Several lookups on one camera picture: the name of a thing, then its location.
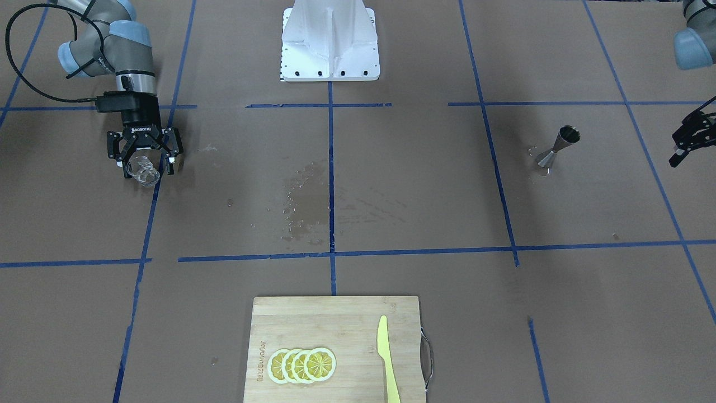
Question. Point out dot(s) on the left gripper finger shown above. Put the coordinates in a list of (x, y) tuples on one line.
[(697, 130), (684, 144)]

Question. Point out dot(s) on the clear glass cup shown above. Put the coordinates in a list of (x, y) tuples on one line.
[(141, 169)]

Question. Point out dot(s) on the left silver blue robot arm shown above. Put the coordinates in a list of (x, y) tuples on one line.
[(694, 48)]

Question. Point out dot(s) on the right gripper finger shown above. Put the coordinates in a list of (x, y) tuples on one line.
[(171, 150), (121, 148)]

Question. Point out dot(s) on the yellow plastic knife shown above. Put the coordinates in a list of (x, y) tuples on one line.
[(384, 351)]

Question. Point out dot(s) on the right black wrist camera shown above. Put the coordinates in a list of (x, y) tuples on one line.
[(119, 101)]

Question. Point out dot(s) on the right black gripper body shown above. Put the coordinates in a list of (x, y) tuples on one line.
[(143, 124)]

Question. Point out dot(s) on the bamboo cutting board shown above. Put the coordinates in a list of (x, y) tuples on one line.
[(347, 326)]

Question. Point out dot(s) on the steel double jigger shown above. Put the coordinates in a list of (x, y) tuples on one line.
[(567, 136)]

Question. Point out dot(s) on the white camera stand pedestal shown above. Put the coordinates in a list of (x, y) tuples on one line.
[(326, 41)]

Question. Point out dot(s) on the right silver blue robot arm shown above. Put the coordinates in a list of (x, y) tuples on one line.
[(115, 43)]

